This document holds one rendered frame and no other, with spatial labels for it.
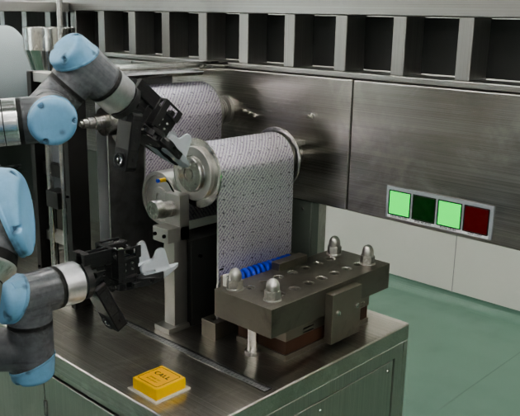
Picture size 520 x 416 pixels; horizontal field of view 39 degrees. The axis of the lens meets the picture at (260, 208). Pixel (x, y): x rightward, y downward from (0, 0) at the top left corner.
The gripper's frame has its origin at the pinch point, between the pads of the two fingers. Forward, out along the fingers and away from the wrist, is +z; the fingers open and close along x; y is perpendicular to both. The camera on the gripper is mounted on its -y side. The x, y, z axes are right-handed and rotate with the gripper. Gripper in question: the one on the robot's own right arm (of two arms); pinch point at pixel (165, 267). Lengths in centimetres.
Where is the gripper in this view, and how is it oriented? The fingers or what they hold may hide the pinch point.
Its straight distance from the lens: 147.8
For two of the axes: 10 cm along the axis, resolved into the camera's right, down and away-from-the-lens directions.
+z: 6.9, -1.7, 7.1
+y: 0.2, -9.7, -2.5
